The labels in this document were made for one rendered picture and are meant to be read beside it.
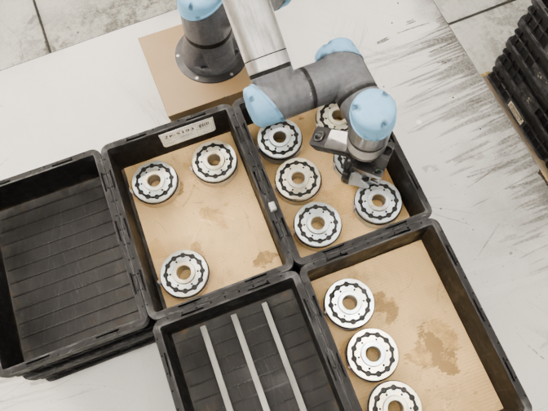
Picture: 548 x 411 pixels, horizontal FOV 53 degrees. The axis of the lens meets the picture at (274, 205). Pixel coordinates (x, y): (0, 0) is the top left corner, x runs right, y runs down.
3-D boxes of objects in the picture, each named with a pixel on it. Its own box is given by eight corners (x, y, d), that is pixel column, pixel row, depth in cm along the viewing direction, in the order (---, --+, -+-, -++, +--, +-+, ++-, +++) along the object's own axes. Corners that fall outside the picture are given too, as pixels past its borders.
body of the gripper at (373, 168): (377, 187, 114) (384, 170, 102) (338, 172, 115) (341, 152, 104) (391, 155, 115) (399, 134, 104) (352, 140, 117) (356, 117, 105)
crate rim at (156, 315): (102, 151, 121) (98, 146, 119) (231, 107, 124) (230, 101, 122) (152, 324, 108) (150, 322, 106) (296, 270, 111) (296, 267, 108)
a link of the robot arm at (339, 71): (296, 49, 94) (324, 103, 91) (355, 27, 95) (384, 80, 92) (293, 72, 101) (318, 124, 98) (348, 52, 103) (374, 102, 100)
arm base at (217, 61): (172, 45, 144) (165, 18, 135) (223, 21, 147) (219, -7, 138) (200, 86, 138) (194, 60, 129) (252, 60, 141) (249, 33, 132)
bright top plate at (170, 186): (125, 174, 125) (125, 172, 124) (166, 154, 126) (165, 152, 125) (143, 210, 121) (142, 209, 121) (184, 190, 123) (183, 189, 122)
